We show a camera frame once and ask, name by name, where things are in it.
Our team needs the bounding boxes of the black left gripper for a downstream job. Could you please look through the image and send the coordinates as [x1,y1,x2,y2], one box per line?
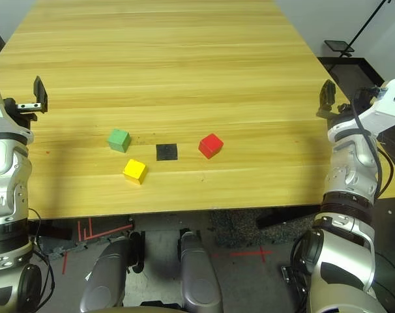
[2,75,50,122]

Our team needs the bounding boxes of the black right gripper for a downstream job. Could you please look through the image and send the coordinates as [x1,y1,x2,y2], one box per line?
[315,79,380,127]

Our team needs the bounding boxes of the green wooden block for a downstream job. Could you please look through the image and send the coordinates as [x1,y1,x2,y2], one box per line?
[106,128,132,153]

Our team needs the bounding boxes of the yellow wooden block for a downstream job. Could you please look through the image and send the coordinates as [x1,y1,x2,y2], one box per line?
[123,158,149,186]

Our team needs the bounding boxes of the red wooden block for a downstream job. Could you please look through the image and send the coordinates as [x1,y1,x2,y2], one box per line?
[198,133,225,160]

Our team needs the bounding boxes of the black stand with tray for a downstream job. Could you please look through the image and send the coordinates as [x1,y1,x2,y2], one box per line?
[323,0,394,59]

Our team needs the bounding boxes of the black square marker patch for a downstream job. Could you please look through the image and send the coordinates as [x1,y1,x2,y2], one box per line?
[156,143,179,162]

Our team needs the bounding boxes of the dark speckled foam mat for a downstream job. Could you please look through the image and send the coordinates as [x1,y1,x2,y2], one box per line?
[210,208,319,248]
[37,239,89,260]

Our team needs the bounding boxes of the black metal bar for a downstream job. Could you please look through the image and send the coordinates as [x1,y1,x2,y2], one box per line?
[280,265,296,282]

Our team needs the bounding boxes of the grey robot left leg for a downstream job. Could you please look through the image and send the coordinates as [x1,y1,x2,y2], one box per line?
[79,235,133,313]

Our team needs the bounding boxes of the grey robot leg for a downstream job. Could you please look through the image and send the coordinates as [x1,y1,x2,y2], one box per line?
[79,235,133,313]
[179,230,224,313]

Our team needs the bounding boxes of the grey robot right leg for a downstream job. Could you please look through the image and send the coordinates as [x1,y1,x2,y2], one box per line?
[179,230,224,313]

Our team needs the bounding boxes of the beige robot torso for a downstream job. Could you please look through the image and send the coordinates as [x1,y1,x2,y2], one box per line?
[117,303,185,313]

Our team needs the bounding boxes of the black right camera cable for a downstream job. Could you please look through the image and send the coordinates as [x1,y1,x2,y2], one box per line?
[351,97,395,198]

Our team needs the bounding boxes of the black table frame beam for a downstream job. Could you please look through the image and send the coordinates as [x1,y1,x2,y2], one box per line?
[255,204,319,230]

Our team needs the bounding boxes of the thin hanging left arm cable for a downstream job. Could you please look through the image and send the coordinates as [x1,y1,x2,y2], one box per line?
[27,207,56,310]

